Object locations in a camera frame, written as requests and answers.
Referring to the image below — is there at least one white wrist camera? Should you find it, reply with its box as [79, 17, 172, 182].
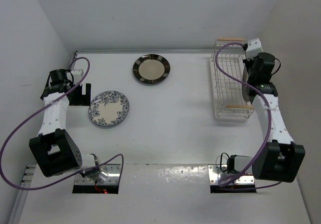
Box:
[70, 69, 84, 82]
[245, 38, 263, 60]

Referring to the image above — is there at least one blue floral white plate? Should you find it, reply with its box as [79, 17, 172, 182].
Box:
[88, 90, 130, 127]

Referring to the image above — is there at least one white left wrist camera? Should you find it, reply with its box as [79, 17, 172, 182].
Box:
[70, 69, 84, 82]

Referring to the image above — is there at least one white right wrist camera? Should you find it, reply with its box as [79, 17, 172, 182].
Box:
[245, 38, 263, 60]

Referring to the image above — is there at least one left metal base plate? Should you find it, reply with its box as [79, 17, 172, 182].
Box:
[74, 164, 121, 186]

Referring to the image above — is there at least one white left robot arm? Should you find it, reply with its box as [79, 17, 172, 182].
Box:
[29, 69, 91, 177]

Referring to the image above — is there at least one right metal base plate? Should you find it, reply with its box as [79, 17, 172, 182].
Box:
[208, 164, 255, 186]

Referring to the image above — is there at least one white wire dish rack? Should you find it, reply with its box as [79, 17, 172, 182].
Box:
[209, 38, 254, 120]

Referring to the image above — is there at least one brown striped beige plate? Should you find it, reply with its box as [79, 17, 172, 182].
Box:
[132, 54, 171, 85]

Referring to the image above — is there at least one metal base plate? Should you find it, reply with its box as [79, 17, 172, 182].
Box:
[208, 164, 255, 186]
[74, 164, 121, 186]

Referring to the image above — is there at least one grey rimmed beige plate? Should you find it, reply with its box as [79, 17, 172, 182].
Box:
[242, 67, 250, 102]

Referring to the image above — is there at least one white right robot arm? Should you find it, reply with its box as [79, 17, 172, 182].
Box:
[242, 52, 305, 182]

